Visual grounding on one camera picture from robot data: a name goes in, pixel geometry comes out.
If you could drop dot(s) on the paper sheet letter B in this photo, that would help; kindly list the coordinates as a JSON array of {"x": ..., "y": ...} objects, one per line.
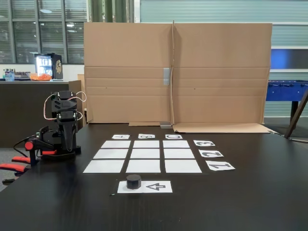
[{"x": 146, "y": 136}]

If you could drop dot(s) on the grey tape piece at cardboard base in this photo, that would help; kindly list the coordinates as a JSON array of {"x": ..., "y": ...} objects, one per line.
[{"x": 166, "y": 125}]

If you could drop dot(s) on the paper sheet number 2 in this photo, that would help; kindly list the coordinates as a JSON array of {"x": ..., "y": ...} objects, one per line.
[{"x": 211, "y": 153}]

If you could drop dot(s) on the paper sheet number 3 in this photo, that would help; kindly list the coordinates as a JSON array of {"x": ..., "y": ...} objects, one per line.
[{"x": 204, "y": 143}]

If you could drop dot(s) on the dark counter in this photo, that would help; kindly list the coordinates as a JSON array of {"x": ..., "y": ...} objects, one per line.
[{"x": 21, "y": 108}]

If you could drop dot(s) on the paper sheet letter C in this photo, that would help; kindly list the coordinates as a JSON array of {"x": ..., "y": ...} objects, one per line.
[{"x": 174, "y": 136}]

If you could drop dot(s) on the paper sheet number 1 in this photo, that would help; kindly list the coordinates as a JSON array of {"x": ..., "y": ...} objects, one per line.
[{"x": 220, "y": 166}]

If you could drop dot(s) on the white paper grid square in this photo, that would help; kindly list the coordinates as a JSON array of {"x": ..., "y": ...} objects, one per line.
[
  {"x": 176, "y": 144},
  {"x": 110, "y": 154},
  {"x": 183, "y": 166},
  {"x": 146, "y": 144},
  {"x": 103, "y": 166},
  {"x": 143, "y": 166},
  {"x": 116, "y": 144},
  {"x": 179, "y": 153},
  {"x": 145, "y": 153}
]

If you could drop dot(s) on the orange snack bag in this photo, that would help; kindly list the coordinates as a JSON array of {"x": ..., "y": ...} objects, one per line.
[{"x": 41, "y": 77}]

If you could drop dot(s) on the large brown cardboard box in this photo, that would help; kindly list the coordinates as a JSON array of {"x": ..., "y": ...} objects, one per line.
[{"x": 216, "y": 72}]

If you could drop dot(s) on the dark wooden stand leg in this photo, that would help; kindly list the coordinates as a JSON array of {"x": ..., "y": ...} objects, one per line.
[{"x": 297, "y": 113}]

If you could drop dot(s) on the small brown cardboard sheet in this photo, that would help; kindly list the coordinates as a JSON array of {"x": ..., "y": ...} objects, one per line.
[{"x": 78, "y": 96}]

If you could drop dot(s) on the black mini fridge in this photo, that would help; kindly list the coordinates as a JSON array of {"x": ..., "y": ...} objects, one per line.
[{"x": 56, "y": 66}]

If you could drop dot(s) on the grey tape strip on cardboard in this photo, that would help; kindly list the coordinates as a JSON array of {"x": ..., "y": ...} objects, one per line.
[{"x": 167, "y": 76}]

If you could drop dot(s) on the black and orange clamp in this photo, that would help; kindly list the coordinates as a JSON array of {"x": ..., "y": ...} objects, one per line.
[{"x": 36, "y": 145}]

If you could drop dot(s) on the black hexagonal token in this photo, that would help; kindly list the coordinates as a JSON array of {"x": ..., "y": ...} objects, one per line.
[{"x": 133, "y": 181}]

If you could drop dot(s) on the paper sheet letter A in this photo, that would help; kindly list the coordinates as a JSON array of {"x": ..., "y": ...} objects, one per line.
[{"x": 120, "y": 137}]

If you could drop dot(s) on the white paper arrow sheet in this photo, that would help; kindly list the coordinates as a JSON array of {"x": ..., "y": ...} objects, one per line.
[{"x": 158, "y": 187}]

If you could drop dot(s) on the blue foosball table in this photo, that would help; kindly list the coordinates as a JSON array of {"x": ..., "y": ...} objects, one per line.
[{"x": 286, "y": 91}]

